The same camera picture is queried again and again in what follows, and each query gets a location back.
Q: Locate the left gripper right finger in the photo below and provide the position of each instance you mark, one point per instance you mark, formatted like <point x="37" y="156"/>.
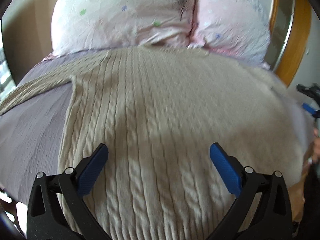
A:
<point x="261" y="209"/>

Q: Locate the pink floral pillow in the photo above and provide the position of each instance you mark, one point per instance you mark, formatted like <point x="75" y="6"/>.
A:
<point x="235" y="28"/>
<point x="79" y="25"/>

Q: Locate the beige cable knit sweater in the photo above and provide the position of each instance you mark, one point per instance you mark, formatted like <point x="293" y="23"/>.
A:
<point x="170" y="189"/>

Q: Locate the wooden headboard frame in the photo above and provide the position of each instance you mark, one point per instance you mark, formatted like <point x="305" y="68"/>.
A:
<point x="289" y="24"/>

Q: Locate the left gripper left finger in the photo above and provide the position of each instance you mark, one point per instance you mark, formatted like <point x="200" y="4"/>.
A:
<point x="45" y="218"/>

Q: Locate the person's right hand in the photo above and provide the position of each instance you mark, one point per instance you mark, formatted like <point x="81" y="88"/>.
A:
<point x="314" y="150"/>

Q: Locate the right pink floral pillow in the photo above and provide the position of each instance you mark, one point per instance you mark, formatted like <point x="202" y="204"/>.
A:
<point x="235" y="28"/>

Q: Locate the left pink floral pillow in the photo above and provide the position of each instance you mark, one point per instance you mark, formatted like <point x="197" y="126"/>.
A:
<point x="79" y="25"/>

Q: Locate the lavender bed sheet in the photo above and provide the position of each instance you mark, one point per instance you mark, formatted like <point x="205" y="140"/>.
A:
<point x="70" y="106"/>

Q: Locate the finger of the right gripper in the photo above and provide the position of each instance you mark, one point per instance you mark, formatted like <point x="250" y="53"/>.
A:
<point x="314" y="113"/>
<point x="312" y="91"/>

